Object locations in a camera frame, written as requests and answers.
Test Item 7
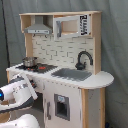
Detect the black toy faucet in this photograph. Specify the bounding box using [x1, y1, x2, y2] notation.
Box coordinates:
[75, 51, 93, 70]

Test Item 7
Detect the wooden toy kitchen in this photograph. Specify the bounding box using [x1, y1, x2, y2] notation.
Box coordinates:
[5, 10, 115, 128]

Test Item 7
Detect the white dishwasher door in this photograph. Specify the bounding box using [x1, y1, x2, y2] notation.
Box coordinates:
[44, 82, 82, 128]

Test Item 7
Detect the silver toy pot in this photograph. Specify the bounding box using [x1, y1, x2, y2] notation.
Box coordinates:
[22, 57, 37, 67]

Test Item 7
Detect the grey range hood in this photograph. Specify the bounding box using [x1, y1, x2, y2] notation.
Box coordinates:
[24, 15, 53, 36]

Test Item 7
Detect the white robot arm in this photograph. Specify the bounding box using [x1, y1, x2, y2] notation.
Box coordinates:
[0, 74, 40, 128]

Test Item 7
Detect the grey toy sink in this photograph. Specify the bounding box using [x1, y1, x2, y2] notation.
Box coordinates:
[52, 68, 92, 81]

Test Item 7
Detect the black toy stovetop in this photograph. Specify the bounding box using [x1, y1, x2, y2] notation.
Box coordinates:
[18, 63, 55, 73]

